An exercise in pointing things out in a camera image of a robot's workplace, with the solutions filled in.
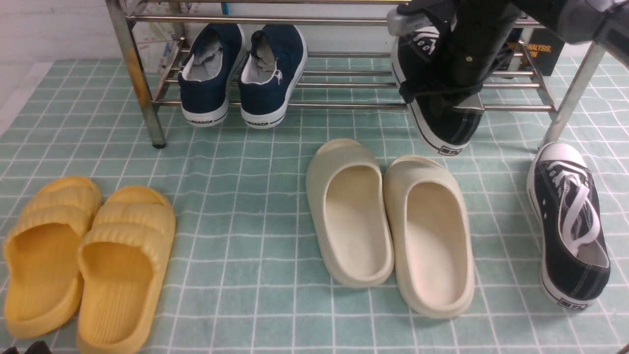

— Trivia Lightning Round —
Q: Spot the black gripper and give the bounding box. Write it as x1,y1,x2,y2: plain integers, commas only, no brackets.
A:
387,0,521,108

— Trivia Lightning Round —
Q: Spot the green checked cloth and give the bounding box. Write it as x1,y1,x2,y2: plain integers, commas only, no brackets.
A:
0,58,628,354

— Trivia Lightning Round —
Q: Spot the left cream slipper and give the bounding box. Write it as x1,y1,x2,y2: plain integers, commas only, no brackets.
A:
306,138,395,288

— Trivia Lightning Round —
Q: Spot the black book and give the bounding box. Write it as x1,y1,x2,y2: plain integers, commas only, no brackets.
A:
507,28,565,77

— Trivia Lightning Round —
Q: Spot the right navy canvas shoe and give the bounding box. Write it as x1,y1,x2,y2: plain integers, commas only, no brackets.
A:
238,24,308,129

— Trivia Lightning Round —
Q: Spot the cream slipper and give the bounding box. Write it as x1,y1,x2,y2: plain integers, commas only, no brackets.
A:
383,155,475,320
306,138,395,288

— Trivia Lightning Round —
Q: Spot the right cream slipper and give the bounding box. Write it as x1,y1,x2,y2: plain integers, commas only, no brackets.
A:
383,155,475,320

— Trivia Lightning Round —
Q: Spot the navy canvas shoe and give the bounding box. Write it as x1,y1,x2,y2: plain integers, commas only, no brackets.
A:
238,24,308,129
177,23,247,127

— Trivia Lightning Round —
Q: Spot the left navy canvas shoe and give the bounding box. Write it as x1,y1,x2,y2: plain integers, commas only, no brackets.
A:
177,23,247,127

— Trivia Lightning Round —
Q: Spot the black canvas sneaker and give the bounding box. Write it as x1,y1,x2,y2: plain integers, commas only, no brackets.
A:
526,143,611,311
391,26,485,155

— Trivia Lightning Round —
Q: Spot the metal shoe rack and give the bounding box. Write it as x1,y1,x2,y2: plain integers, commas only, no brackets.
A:
106,0,608,149

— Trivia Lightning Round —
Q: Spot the map poster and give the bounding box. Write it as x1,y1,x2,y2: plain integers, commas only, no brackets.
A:
133,2,200,73

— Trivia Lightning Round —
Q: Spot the yellow slipper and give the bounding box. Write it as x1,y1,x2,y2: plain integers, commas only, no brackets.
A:
3,176,103,338
76,185,176,354

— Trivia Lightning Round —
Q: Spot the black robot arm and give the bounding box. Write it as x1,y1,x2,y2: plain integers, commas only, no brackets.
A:
387,0,628,107

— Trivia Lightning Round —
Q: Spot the left yellow slipper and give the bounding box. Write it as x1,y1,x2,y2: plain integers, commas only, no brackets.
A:
3,176,103,338

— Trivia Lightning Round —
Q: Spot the dark object at corner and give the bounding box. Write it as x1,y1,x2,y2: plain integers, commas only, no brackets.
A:
0,341,52,354

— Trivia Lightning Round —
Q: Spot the right yellow slipper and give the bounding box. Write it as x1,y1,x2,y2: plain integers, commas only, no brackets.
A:
76,185,176,354

